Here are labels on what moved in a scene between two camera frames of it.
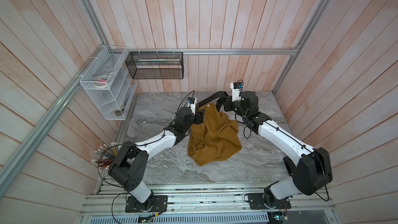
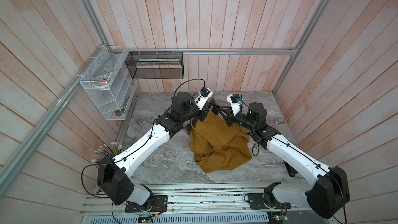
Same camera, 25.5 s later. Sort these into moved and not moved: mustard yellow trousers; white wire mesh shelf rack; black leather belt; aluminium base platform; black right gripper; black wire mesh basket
Moved: mustard yellow trousers; black leather belt; black right gripper
Not moved: aluminium base platform; white wire mesh shelf rack; black wire mesh basket
